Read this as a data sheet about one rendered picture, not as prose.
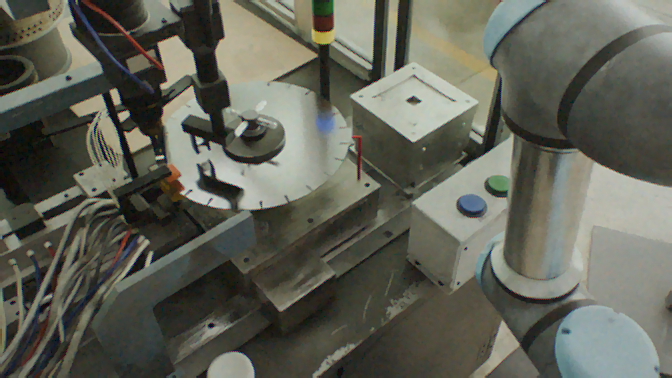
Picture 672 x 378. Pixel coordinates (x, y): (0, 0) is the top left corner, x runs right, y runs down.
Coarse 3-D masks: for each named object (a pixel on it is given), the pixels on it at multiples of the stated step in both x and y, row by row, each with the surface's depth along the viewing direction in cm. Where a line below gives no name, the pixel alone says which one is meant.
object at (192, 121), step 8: (184, 120) 98; (192, 120) 98; (200, 120) 98; (208, 120) 97; (216, 120) 93; (224, 120) 95; (184, 128) 98; (192, 128) 97; (200, 128) 96; (208, 128) 96; (216, 128) 94; (224, 128) 95; (232, 128) 96; (192, 136) 98; (200, 136) 97; (208, 136) 96; (216, 136) 95; (224, 136) 95; (232, 136) 96; (192, 144) 100; (208, 144) 100; (224, 144) 96
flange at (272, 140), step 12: (240, 120) 108; (276, 120) 108; (252, 132) 103; (264, 132) 104; (276, 132) 105; (240, 144) 103; (252, 144) 103; (264, 144) 103; (276, 144) 103; (240, 156) 102; (252, 156) 102; (264, 156) 102
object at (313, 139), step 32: (256, 96) 114; (288, 96) 114; (320, 96) 114; (288, 128) 108; (320, 128) 108; (160, 160) 102; (192, 160) 102; (224, 160) 102; (256, 160) 102; (288, 160) 102; (320, 160) 102; (192, 192) 97; (224, 192) 97; (256, 192) 97; (288, 192) 97
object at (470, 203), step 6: (462, 198) 101; (468, 198) 101; (474, 198) 101; (480, 198) 101; (462, 204) 100; (468, 204) 100; (474, 204) 100; (480, 204) 100; (462, 210) 101; (468, 210) 100; (474, 210) 100; (480, 210) 100
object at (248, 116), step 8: (264, 104) 105; (232, 112) 103; (240, 112) 103; (248, 112) 102; (256, 112) 102; (248, 120) 101; (256, 120) 102; (264, 120) 102; (240, 128) 100; (248, 128) 103; (256, 128) 103
